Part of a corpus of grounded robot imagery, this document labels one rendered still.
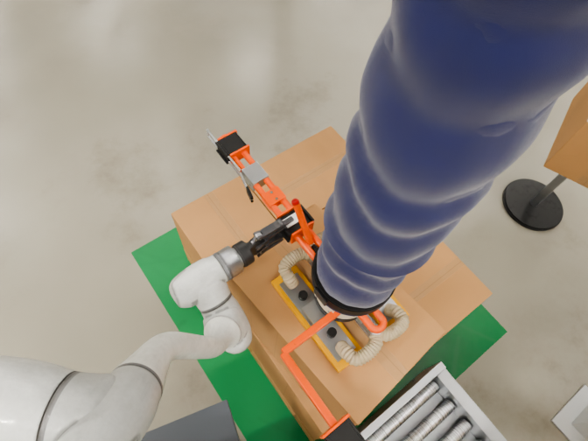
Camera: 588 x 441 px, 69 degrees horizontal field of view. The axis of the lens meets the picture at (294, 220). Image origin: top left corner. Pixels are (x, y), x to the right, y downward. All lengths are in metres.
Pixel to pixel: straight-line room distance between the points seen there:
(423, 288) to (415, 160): 1.55
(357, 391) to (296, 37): 3.05
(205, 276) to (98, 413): 0.56
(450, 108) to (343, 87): 3.00
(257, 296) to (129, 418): 0.70
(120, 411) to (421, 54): 0.64
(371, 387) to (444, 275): 0.92
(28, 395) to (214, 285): 0.58
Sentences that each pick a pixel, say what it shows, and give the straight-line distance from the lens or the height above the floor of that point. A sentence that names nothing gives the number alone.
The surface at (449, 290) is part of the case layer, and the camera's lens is 2.11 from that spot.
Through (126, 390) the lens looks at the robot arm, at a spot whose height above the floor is 1.62.
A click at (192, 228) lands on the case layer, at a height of 0.54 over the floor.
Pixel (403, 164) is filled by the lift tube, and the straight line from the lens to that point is 0.56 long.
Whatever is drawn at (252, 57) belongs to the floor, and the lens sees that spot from 3.63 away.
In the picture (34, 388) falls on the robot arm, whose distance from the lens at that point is 0.79.
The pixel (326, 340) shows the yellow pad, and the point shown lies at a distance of 1.32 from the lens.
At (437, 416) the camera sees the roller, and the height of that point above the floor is 0.55.
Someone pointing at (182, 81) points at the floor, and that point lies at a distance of 3.47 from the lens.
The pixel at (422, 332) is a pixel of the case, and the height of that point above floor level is 1.07.
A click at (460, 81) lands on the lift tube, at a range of 0.45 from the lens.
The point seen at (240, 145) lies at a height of 1.23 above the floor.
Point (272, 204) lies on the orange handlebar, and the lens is 1.33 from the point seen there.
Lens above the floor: 2.36
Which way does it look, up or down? 61 degrees down
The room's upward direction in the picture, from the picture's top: 8 degrees clockwise
